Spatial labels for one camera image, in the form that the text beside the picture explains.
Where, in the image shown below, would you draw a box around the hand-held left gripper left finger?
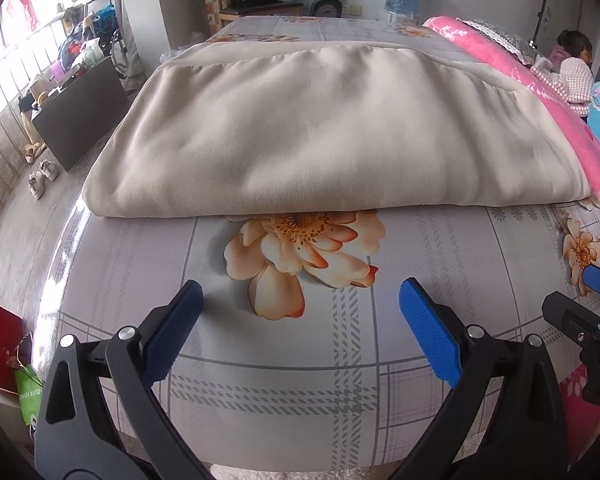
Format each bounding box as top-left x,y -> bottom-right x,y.
34,280 -> 216,480

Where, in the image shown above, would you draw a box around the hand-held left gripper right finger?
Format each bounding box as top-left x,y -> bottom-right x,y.
387,278 -> 581,480

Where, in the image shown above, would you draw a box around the beige jacket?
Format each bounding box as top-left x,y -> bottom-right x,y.
81,40 -> 592,218

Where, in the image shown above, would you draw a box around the hanging pink clothes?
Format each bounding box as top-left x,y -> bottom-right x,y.
5,0 -> 41,26

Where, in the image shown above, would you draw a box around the bed with floral sheet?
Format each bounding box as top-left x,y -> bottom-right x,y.
30,12 -> 600,480

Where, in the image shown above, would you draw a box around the green paper bag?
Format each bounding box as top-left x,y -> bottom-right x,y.
15,367 -> 43,428

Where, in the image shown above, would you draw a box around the red paper bag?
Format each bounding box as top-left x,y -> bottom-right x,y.
0,296 -> 23,391

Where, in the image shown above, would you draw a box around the pink checked cloth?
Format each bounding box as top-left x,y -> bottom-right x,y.
535,57 -> 595,118

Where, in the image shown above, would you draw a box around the dark low cabinet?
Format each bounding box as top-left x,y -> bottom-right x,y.
31,57 -> 131,171

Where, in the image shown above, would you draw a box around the pink floral blanket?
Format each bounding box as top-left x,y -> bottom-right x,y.
422,15 -> 600,461

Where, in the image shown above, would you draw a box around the grey lace pillow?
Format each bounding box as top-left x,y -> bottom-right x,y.
462,17 -> 541,63

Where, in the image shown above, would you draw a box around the black spoked wheel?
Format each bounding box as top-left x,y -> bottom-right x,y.
110,30 -> 131,78

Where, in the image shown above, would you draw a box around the pile of clutter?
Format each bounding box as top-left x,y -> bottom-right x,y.
50,2 -> 118,86

